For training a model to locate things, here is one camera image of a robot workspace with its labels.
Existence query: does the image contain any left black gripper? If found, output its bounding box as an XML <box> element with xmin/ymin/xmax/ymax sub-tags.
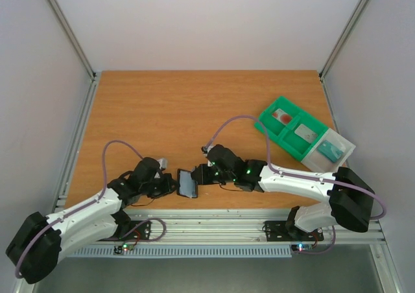
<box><xmin>141</xmin><ymin>173</ymin><xmax>180</xmax><ymax>198</ymax></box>

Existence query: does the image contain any black leather card holder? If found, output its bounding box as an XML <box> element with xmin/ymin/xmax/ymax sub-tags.
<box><xmin>176</xmin><ymin>168</ymin><xmax>200</xmax><ymax>199</ymax></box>

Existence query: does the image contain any blue card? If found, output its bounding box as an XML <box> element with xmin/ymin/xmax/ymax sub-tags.
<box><xmin>180</xmin><ymin>171</ymin><xmax>198</xmax><ymax>197</ymax></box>

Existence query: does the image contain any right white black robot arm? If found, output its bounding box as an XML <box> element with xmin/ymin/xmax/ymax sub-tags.
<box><xmin>191</xmin><ymin>145</ymin><xmax>375</xmax><ymax>239</ymax></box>

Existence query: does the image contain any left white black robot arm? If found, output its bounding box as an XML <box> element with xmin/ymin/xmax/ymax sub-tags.
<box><xmin>6</xmin><ymin>158</ymin><xmax>179</xmax><ymax>284</ymax></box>

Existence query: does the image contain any red white card in tray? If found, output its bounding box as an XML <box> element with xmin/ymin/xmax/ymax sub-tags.
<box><xmin>272</xmin><ymin>108</ymin><xmax>292</xmax><ymax>126</ymax></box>

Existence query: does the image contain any grey card in tray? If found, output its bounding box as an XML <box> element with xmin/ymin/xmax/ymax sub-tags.
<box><xmin>294</xmin><ymin>124</ymin><xmax>318</xmax><ymax>144</ymax></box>

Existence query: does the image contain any teal card in bin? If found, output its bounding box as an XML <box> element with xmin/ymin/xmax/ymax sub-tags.
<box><xmin>317</xmin><ymin>140</ymin><xmax>344</xmax><ymax>163</ymax></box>

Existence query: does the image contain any left controller board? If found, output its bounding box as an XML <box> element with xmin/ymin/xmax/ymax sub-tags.
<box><xmin>113</xmin><ymin>244</ymin><xmax>135</xmax><ymax>255</ymax></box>

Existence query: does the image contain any controller board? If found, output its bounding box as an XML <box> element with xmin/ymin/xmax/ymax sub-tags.
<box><xmin>113</xmin><ymin>244</ymin><xmax>135</xmax><ymax>255</ymax></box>
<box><xmin>291</xmin><ymin>243</ymin><xmax>314</xmax><ymax>253</ymax></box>

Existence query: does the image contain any green plastic sorting tray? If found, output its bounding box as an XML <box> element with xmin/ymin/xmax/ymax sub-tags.
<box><xmin>254</xmin><ymin>96</ymin><xmax>329</xmax><ymax>161</ymax></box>

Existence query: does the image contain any right controller board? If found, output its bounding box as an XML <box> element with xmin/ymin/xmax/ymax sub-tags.
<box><xmin>291</xmin><ymin>243</ymin><xmax>314</xmax><ymax>253</ymax></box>

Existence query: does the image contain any clear plastic bin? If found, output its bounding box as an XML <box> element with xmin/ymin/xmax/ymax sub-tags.
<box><xmin>301</xmin><ymin>128</ymin><xmax>356</xmax><ymax>172</ymax></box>

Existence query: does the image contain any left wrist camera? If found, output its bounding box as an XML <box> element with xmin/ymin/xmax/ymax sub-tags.
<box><xmin>158</xmin><ymin>158</ymin><xmax>168</xmax><ymax>170</ymax></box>

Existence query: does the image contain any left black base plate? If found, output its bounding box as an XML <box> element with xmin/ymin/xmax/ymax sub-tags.
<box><xmin>104</xmin><ymin>220</ymin><xmax>151</xmax><ymax>242</ymax></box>

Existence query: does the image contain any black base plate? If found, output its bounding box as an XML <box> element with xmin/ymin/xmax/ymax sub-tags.
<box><xmin>262</xmin><ymin>220</ymin><xmax>324</xmax><ymax>242</ymax></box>
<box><xmin>104</xmin><ymin>220</ymin><xmax>151</xmax><ymax>242</ymax></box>

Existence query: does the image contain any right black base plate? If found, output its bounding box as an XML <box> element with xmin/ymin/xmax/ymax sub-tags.
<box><xmin>262</xmin><ymin>220</ymin><xmax>324</xmax><ymax>242</ymax></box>

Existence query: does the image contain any grey slotted cable duct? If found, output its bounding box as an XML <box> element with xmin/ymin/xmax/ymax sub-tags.
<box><xmin>70</xmin><ymin>244</ymin><xmax>291</xmax><ymax>259</ymax></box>

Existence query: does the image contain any left aluminium corner post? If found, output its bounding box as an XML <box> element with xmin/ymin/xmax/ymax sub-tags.
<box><xmin>46</xmin><ymin>0</ymin><xmax>96</xmax><ymax>80</ymax></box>

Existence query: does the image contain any aluminium corner post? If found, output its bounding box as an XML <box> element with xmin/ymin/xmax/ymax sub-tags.
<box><xmin>46</xmin><ymin>0</ymin><xmax>96</xmax><ymax>80</ymax></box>
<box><xmin>319</xmin><ymin>0</ymin><xmax>371</xmax><ymax>82</ymax></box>

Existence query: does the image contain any right aluminium corner post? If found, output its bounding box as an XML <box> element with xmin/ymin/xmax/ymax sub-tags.
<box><xmin>319</xmin><ymin>0</ymin><xmax>371</xmax><ymax>82</ymax></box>

